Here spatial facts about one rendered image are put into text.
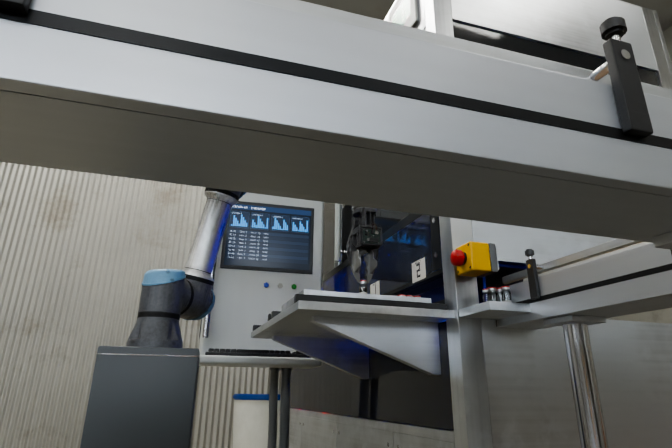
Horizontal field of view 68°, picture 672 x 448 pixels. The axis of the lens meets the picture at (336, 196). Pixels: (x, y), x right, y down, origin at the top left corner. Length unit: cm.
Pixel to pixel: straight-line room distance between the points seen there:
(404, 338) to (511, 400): 29
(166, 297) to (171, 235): 361
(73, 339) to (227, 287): 300
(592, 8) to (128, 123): 197
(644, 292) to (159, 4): 90
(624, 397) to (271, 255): 138
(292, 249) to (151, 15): 193
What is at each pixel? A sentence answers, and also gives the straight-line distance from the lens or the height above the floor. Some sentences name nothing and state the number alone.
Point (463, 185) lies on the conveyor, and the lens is 41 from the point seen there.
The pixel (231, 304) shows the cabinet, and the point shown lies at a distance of 216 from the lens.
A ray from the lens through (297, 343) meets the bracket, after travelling 175.
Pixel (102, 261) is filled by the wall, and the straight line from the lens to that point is 511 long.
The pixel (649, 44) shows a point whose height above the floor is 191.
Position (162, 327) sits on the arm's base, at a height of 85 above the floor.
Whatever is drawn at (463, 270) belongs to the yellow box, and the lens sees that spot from 126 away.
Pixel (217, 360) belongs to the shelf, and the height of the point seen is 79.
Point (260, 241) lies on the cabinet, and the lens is 222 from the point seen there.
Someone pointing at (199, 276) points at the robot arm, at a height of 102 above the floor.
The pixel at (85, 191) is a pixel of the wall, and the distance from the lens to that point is 535.
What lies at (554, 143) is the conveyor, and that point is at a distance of 42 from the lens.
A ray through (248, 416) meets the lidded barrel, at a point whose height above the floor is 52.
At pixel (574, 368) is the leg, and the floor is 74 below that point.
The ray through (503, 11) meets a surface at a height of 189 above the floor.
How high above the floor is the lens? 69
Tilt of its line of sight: 22 degrees up
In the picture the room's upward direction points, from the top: 1 degrees clockwise
